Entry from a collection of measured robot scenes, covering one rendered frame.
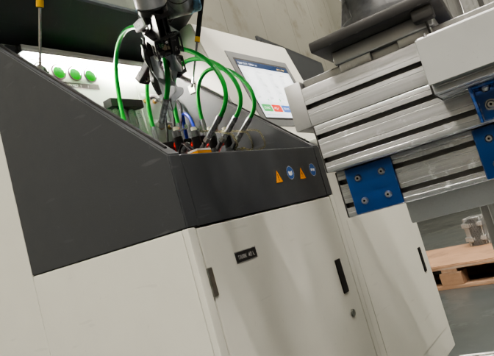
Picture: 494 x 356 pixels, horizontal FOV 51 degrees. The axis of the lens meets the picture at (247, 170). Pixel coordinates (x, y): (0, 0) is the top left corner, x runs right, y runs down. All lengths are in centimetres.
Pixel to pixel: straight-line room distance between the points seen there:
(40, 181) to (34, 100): 21
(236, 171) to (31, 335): 73
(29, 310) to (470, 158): 118
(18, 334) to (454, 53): 133
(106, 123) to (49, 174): 25
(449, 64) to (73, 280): 100
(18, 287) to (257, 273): 70
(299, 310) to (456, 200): 52
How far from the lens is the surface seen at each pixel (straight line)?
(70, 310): 142
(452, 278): 384
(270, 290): 126
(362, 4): 97
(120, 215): 122
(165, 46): 131
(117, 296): 127
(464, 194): 104
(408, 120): 92
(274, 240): 132
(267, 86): 214
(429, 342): 213
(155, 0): 127
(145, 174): 115
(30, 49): 167
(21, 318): 161
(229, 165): 125
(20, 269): 157
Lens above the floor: 75
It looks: 6 degrees up
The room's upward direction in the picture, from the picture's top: 16 degrees counter-clockwise
